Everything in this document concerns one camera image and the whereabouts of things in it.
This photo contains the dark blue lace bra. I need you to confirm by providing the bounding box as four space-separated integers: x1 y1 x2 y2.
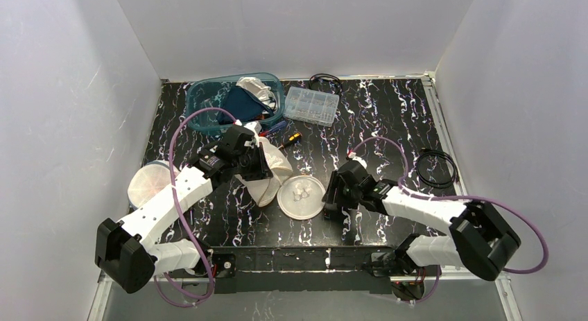
220 86 275 122

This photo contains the teal plastic bin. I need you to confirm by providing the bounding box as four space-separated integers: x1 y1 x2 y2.
185 72 285 136

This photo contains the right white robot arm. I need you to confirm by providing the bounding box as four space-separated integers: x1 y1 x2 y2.
322 160 521 281

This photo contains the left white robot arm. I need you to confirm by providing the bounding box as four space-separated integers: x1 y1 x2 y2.
94 124 273 293

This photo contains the red blue screwdriver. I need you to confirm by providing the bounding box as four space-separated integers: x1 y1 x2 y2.
259 121 288 137

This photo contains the yellow black screwdriver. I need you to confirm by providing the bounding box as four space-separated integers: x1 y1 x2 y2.
278 132 302 149

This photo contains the white cloth in bin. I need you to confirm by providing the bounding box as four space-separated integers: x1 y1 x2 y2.
236 76 277 111

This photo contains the clear plastic screw box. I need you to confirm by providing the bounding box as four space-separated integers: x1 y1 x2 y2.
283 87 340 127

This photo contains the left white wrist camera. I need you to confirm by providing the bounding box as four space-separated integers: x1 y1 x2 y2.
234 120 262 135

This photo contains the black cable coil right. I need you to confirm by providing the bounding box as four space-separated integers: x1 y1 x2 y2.
415 148 458 189

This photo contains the black cable coil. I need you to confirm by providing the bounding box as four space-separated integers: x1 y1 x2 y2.
415 148 458 189
308 73 344 95

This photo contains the black cable coil rear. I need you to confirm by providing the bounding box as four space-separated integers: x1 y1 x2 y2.
308 73 344 95

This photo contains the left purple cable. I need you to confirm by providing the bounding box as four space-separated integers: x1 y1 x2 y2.
153 107 240 309

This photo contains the purple cable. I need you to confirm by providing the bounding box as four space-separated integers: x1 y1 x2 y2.
153 107 240 309
349 136 550 275

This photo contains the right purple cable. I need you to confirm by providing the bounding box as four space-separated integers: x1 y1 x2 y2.
349 136 550 275

